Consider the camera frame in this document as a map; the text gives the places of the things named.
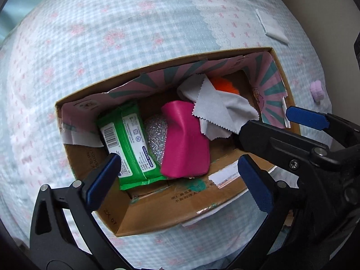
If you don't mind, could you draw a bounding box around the small lilac soft toy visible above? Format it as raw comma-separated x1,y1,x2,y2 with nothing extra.
309,80,326,103

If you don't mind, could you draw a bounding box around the patterned cardboard box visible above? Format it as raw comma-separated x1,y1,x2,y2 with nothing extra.
55,46,303,237

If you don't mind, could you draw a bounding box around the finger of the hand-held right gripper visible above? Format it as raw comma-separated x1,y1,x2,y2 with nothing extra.
285,106,360,147
238,119,330,171

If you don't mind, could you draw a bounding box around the orange pompom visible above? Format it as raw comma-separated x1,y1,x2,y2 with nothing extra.
209,76,240,95

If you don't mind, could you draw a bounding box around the grey lens cloth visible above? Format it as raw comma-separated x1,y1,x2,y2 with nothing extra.
176,74,259,141

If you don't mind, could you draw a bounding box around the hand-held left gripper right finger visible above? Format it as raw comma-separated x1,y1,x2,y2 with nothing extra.
225,154,299,270

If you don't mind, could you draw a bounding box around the white folded cloth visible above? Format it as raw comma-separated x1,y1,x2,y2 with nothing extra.
255,8,290,46

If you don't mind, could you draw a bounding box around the green wet wipes packet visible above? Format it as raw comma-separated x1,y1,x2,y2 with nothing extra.
97,99,170,191

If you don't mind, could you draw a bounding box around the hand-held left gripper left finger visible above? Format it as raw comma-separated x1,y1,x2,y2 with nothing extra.
29,152,132,270

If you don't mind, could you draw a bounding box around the round glitter sponge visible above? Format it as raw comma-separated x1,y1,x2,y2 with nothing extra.
144,114,171,165

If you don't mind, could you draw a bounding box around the crumpled light blue duvet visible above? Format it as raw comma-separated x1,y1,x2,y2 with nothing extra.
0,0,54,44

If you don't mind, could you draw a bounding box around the pink pouch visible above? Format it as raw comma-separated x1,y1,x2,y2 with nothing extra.
160,100,211,179

